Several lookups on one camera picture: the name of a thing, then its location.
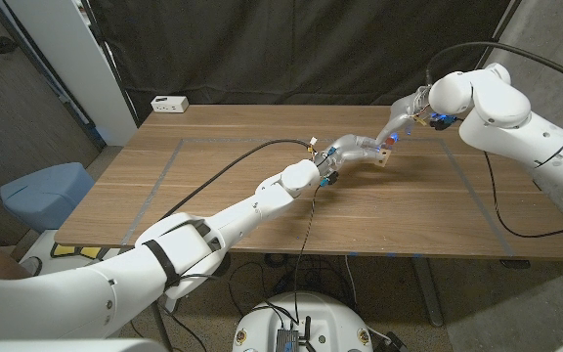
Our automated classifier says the white floor cable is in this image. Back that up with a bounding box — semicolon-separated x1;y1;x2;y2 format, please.
343;253;359;307

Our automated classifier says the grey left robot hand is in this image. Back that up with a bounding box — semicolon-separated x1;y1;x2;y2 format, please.
313;134;385;185

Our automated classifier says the white power strip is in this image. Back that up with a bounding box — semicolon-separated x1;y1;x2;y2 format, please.
150;95;191;114

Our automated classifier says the white cabinet panel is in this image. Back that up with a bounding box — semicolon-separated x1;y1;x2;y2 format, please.
5;0;139;147

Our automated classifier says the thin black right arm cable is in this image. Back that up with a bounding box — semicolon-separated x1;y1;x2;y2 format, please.
484;151;563;240

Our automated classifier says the black floor cable tangle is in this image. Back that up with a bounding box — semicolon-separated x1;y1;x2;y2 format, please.
227;253;346;314

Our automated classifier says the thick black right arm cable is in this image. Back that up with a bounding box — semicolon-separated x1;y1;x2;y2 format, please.
425;41;563;92

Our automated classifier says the grey electronics box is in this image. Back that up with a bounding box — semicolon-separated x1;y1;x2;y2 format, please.
275;328;301;352

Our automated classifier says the blue padded stool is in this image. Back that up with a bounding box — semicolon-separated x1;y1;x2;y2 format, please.
0;161;96;234

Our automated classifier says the black wall rail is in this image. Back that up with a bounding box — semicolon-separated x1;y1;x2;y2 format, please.
0;0;108;151

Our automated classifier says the black curtain backdrop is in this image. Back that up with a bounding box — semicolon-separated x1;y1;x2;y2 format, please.
88;0;512;123

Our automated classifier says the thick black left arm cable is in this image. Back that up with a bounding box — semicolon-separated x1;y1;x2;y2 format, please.
158;139;316;224

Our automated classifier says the black frame pole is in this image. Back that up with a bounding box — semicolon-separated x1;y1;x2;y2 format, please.
474;0;525;72
79;0;141;129

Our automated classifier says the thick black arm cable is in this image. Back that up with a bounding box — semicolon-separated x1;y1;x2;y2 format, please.
425;41;563;92
158;139;316;224

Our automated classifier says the grey table leg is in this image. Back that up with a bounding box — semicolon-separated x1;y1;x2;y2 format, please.
411;256;445;328

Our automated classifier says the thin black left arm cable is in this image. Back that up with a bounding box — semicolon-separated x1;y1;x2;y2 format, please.
293;184;322;324

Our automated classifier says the grey black sneaker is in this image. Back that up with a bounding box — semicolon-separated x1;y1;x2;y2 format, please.
20;256;43;279

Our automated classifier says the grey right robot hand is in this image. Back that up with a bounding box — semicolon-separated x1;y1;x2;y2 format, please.
375;85;434;147

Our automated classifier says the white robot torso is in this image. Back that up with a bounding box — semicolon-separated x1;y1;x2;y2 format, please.
232;291;374;352

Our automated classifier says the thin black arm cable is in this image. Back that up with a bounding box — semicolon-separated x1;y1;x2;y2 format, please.
293;184;322;324
484;151;563;240

